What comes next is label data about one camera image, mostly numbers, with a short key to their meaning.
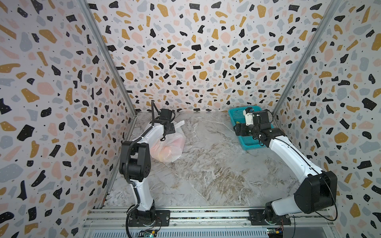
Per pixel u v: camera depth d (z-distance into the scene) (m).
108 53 0.86
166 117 0.77
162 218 0.73
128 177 0.54
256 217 0.74
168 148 0.93
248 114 0.75
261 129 0.63
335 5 0.71
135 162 0.51
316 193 0.42
